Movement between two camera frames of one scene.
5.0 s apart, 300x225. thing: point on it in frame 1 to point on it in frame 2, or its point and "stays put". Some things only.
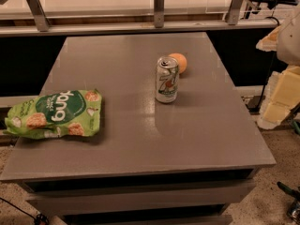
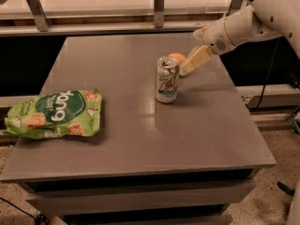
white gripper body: x=290 y=42 to x=215 y=37
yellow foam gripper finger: x=281 y=97 to x=202 y=54
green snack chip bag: x=56 y=114 stays put
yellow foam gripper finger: x=269 y=43 to x=200 y=34
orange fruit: x=182 y=62 stays put
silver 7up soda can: x=167 y=80 stays put
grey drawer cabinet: x=176 y=145 stays put
